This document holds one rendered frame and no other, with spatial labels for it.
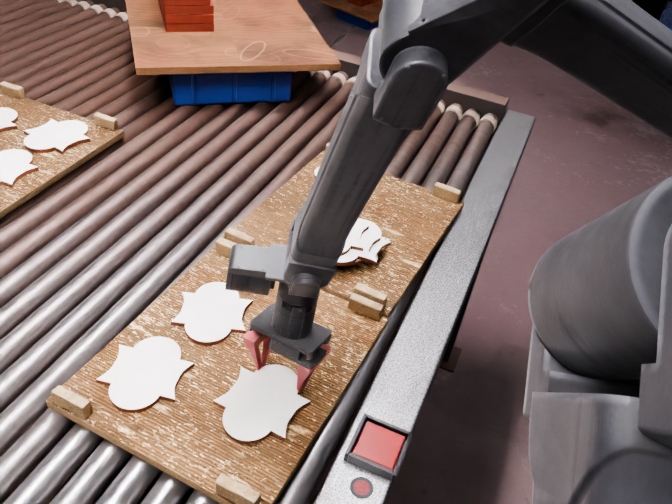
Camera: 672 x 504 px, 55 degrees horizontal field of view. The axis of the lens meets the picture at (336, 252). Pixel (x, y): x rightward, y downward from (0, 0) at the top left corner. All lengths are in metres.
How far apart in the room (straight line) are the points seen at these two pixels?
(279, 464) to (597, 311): 0.73
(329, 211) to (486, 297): 2.01
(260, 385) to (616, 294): 0.80
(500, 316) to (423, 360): 1.53
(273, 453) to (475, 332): 1.66
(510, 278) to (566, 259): 2.55
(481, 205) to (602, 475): 1.29
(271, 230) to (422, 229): 0.30
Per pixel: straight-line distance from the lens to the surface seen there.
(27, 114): 1.66
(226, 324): 1.04
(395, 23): 0.47
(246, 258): 0.82
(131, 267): 1.19
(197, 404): 0.95
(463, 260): 1.28
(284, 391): 0.95
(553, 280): 0.23
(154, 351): 1.01
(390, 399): 1.01
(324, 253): 0.73
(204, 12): 1.80
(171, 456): 0.91
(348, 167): 0.59
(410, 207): 1.36
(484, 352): 2.42
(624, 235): 0.19
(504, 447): 2.18
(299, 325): 0.87
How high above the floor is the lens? 1.70
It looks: 39 degrees down
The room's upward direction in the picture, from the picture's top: 8 degrees clockwise
